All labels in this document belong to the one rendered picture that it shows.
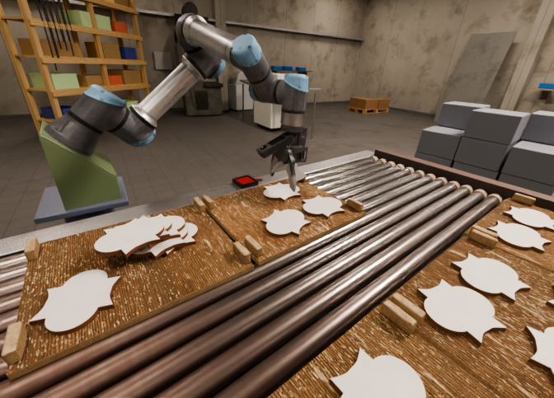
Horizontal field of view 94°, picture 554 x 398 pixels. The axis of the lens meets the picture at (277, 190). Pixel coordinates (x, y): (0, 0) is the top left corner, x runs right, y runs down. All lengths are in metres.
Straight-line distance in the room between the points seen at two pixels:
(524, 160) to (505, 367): 2.39
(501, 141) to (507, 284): 2.20
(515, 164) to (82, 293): 2.87
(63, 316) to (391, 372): 0.54
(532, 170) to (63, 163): 2.98
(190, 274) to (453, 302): 0.53
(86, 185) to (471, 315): 1.13
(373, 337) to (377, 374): 0.07
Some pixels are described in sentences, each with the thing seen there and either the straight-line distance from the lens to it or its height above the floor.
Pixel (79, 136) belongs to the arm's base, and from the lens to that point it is 1.11.
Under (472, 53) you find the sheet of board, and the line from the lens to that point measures 9.86.
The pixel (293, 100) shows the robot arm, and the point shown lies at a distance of 0.81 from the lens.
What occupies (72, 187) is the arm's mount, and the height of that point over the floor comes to 0.95.
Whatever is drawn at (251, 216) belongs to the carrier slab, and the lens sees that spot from 0.78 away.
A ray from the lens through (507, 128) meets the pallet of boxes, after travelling 2.86.
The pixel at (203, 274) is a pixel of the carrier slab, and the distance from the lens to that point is 0.60.
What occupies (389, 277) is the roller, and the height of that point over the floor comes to 0.92.
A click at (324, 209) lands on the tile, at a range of 0.82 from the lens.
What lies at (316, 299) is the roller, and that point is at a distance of 0.58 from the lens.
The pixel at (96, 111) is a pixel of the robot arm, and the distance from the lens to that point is 1.10.
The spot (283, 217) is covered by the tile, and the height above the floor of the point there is 0.95.
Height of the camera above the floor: 1.35
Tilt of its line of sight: 26 degrees down
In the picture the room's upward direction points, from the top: 3 degrees clockwise
